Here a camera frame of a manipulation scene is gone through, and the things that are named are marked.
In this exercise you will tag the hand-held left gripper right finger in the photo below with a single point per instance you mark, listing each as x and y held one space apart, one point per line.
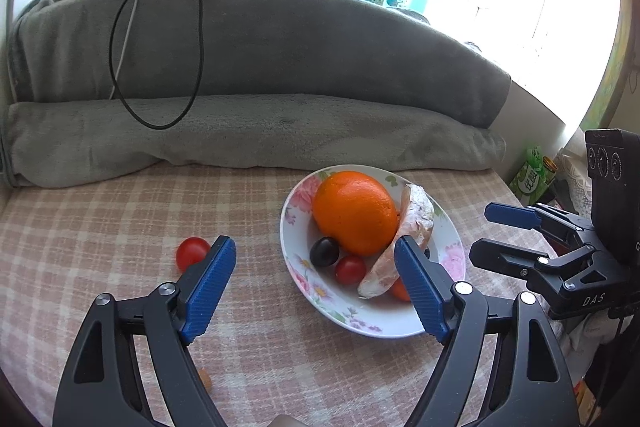
422 292

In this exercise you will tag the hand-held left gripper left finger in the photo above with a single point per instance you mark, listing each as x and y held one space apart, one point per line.
210 287

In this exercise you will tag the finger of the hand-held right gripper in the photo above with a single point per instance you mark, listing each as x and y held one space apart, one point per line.
510 214
500 254

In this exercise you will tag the large mandarin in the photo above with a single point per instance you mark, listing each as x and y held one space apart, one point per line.
398 291

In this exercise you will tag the small cherry tomato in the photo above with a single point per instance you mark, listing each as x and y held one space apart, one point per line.
190 252

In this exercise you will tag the floral white plate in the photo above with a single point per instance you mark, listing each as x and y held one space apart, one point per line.
360 317

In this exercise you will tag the large red tomato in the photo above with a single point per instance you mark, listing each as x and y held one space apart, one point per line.
350 269

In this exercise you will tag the dark plum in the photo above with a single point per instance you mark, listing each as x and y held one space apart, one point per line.
324 252

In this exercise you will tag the person's right hand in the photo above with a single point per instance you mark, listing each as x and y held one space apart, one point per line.
585 337

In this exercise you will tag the green carton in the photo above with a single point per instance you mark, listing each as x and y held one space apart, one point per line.
527 179

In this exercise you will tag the white lace cloth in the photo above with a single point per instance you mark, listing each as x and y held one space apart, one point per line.
575 182

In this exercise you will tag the small mandarin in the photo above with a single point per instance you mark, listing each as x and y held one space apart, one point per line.
205 380

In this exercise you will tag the large orange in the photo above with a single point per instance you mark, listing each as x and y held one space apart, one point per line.
355 212

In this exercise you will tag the grey rolled blanket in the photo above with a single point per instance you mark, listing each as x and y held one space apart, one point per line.
250 132

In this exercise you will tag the grey draped blanket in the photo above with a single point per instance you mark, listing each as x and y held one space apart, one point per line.
300 47

